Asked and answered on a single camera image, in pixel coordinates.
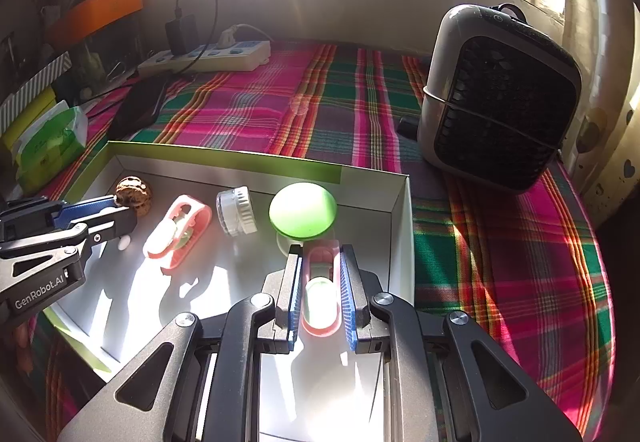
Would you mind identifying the grey black fan heater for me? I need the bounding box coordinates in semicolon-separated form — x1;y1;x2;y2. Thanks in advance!
416;2;583;194

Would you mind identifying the cream heart print curtain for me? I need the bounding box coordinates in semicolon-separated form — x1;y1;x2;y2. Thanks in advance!
555;0;640;223

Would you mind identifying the black charger adapter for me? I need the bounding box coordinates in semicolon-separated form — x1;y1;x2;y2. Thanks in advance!
166;15;200;57

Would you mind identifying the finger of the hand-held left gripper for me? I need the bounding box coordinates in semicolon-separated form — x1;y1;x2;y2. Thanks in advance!
0;206;139;291
0;195;121;243

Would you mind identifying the green mushroom-shaped holder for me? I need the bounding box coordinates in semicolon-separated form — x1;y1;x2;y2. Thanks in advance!
268;182;337;258

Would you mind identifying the white plug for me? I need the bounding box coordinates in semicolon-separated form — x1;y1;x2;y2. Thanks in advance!
217;24;261;48

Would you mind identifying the white power strip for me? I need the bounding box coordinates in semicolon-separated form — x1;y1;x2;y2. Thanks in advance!
137;38;272;76

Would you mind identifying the grey white striped box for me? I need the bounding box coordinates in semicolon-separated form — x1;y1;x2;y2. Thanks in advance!
0;51;72;120

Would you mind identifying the green white cardboard box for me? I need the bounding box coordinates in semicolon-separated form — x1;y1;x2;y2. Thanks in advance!
42;141;416;442

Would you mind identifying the pink phone lens clip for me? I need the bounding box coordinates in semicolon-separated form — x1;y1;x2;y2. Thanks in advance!
302;239;343;338
142;195;213;270

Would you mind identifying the green tissue pack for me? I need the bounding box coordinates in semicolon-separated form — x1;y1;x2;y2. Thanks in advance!
12;105;90;195

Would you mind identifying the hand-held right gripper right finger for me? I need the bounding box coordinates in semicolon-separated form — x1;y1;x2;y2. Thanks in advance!
340;243;583;442

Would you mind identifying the orange box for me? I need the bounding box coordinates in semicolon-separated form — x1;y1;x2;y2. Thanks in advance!
50;0;144;43

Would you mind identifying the small brown walnut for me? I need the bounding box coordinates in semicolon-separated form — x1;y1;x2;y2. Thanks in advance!
115;176;152;217

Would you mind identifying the yellow box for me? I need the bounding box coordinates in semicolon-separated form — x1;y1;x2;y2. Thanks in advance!
0;87;58;148

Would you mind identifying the clear glass jar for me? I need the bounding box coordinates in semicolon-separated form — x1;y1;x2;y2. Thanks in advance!
75;22;146;93

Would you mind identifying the pink green plaid cloth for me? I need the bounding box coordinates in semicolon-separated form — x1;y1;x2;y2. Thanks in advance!
20;40;616;442

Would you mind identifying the black phone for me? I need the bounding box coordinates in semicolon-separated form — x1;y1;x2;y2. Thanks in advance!
107;75;173;140

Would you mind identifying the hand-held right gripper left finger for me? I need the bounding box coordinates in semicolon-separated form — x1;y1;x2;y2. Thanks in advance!
57;245;305;442

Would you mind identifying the black charger cable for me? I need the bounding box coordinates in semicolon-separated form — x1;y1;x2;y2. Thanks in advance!
172;0;221;73

